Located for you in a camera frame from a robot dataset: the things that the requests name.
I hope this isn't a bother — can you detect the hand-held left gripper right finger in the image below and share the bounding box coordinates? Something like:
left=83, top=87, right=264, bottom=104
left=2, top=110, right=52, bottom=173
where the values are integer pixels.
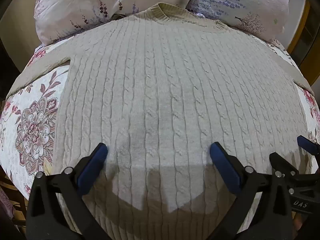
left=209, top=142, right=293, bottom=240

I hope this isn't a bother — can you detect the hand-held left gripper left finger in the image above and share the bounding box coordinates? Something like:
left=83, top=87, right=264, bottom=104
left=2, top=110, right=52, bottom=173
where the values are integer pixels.
left=26, top=142, right=118, bottom=240

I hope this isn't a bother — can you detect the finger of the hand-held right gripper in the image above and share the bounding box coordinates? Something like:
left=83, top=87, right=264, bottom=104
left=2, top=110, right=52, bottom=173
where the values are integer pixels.
left=269, top=152, right=301, bottom=178
left=296, top=135, right=320, bottom=156

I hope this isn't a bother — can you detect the cream cable-knit sweater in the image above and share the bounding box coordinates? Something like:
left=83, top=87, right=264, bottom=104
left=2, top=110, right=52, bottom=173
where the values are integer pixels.
left=6, top=2, right=316, bottom=240

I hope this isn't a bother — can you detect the floral bed sheet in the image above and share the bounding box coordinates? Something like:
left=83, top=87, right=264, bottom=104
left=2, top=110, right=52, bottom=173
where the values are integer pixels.
left=0, top=38, right=320, bottom=207

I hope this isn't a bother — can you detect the lilac floral pillow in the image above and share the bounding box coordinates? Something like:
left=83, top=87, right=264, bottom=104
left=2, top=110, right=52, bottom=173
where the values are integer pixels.
left=186, top=0, right=298, bottom=43

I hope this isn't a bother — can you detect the pink floral pillow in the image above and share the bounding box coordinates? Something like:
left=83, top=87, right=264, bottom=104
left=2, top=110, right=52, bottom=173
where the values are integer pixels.
left=32, top=0, right=193, bottom=47

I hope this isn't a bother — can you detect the wooden frame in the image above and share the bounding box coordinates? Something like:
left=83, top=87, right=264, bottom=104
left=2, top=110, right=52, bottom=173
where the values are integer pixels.
left=286, top=0, right=320, bottom=87

